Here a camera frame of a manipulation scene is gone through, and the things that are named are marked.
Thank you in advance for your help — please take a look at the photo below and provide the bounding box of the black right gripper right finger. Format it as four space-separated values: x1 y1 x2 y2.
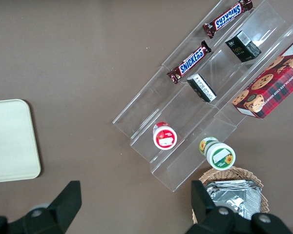
183 179 253 234

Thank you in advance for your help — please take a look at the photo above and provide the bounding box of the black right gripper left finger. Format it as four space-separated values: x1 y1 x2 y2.
11 180 83 234

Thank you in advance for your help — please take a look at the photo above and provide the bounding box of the light wicker basket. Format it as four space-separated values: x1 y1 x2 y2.
191 166 264 225

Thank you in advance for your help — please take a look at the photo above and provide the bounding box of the cream rectangular tray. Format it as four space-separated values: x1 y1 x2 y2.
0 98 42 183

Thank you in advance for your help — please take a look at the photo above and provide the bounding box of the stack of foil trays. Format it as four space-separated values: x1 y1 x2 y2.
204 179 262 221

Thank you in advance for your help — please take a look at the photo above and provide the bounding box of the green lid sunflower cup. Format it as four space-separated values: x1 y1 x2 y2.
199 136 236 171

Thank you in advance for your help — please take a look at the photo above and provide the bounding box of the red lid strawberry cup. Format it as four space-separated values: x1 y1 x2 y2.
152 121 178 151

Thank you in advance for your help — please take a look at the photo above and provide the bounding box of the clear acrylic stepped stand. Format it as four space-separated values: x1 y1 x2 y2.
162 0 293 127
112 64 237 194

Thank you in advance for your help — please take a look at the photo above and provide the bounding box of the small black carton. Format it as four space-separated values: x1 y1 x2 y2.
187 73 217 102
225 30 262 63

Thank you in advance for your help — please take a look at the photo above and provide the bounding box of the red tartan cookie box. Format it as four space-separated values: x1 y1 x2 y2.
231 34 293 120

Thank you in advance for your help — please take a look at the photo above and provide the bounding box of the Snickers chocolate bar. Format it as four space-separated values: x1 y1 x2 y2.
167 40 212 84
202 0 254 39

